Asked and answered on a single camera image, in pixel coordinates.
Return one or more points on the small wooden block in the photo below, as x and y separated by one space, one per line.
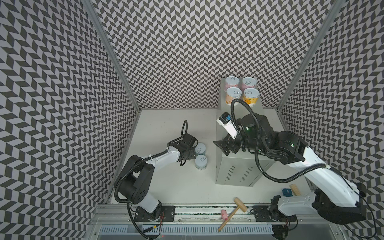
295 190

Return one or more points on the can teal label back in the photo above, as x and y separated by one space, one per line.
200 149

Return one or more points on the aluminium rail frame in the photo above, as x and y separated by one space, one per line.
304 228

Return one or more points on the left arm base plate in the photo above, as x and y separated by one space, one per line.
165 213

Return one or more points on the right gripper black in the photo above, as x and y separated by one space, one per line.
229 142

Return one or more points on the pink label can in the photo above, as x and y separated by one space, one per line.
248 82
231 81

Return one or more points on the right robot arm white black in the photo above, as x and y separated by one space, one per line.
283 157

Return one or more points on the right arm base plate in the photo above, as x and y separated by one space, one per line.
270 214

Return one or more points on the can teal label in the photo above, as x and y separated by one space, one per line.
200 149
201 162

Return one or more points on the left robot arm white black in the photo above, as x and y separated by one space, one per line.
133 183

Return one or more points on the orange label can front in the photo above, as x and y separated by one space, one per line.
251 96

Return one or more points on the small blue box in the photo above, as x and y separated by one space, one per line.
287 192

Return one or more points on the wooden mallet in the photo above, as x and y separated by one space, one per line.
240 206

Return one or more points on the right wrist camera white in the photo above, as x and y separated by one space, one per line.
225 120

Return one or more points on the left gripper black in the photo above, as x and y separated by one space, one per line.
192 153

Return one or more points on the small pink toy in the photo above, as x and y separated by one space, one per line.
224 215

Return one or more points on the white vent grille strip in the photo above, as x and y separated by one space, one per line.
191 230

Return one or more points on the can teal label right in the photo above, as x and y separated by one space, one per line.
201 162

